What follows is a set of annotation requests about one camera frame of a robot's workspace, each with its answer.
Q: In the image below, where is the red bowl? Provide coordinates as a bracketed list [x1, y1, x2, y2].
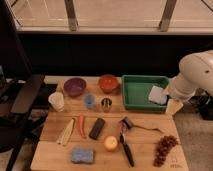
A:
[98, 74, 119, 93]

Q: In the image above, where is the yellow round fruit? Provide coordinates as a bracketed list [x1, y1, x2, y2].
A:
[104, 136, 118, 152]

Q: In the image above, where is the bunch of red grapes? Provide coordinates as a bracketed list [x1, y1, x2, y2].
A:
[153, 135, 178, 167]

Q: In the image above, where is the metal cup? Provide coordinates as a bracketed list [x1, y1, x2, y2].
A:
[101, 98, 112, 112]

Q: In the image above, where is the black handled utensil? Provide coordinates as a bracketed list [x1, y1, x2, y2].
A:
[119, 126, 135, 167]

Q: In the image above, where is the dark brush with handle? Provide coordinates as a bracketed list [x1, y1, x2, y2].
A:
[121, 117, 161, 132]

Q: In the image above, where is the black office chair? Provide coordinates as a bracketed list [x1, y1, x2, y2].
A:
[0, 0, 45, 171]

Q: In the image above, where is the green plastic bin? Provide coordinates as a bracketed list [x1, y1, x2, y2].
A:
[122, 75, 169, 113]

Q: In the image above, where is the blue sponge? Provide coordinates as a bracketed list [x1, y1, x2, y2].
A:
[71, 148, 94, 164]

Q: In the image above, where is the black rectangular block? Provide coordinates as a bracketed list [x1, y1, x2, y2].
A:
[89, 118, 105, 140]

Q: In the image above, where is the purple bowl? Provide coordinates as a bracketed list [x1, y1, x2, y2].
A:
[63, 77, 86, 97]

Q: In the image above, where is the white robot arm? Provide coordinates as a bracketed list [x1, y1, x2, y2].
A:
[165, 50, 213, 115]

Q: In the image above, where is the blue plastic cup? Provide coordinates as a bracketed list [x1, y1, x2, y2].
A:
[83, 94, 95, 109]

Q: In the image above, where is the white plastic cup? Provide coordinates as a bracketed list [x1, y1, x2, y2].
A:
[48, 92, 64, 112]

